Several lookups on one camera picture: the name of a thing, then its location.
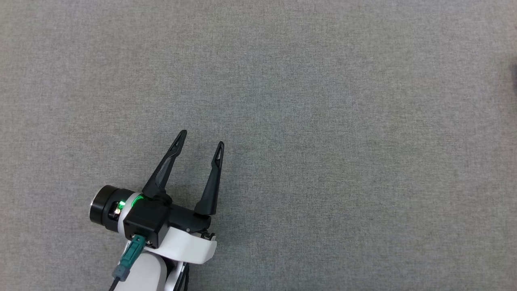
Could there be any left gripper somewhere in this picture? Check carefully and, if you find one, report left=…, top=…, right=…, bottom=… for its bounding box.
left=89, top=130, right=225, bottom=265

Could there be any left black cable teal plug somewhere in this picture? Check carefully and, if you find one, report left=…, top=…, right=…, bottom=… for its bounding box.
left=108, top=234, right=146, bottom=291

